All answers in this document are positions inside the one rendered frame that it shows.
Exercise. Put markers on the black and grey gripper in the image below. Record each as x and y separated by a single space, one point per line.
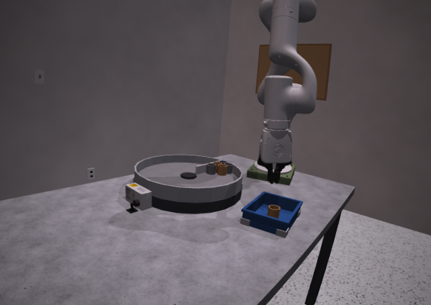
276 147

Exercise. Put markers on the blue crate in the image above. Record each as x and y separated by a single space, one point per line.
255 213

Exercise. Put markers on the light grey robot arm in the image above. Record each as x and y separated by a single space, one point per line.
284 99

